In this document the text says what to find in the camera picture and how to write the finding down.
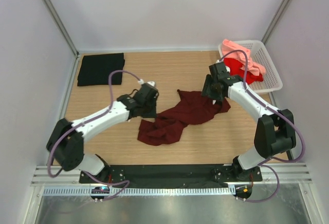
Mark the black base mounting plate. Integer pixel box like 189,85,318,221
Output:
95,164,263,189

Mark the dark red t shirt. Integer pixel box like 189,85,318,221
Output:
137,90,231,146

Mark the right aluminium frame post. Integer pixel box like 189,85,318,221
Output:
261,0,292,44

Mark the aluminium front rail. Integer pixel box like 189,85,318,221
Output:
31,162,313,185

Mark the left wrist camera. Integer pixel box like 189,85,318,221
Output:
147,81,156,87

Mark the folded black t shirt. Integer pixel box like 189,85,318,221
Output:
77,53,125,87

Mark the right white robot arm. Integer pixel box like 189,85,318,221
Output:
202,62,296,181

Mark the left aluminium frame post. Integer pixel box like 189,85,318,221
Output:
29,0,80,57

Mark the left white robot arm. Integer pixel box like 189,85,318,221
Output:
46,81,159,183

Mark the white slotted cable duct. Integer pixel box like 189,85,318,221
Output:
43,185,235,197

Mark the pink t shirt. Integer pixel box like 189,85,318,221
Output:
221,39,266,76

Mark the white plastic basket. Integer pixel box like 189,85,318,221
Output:
218,40,283,95

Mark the bright red t shirt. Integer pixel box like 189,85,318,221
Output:
224,58,266,85

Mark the aluminium frame post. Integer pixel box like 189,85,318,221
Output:
29,0,80,57
261,0,292,44

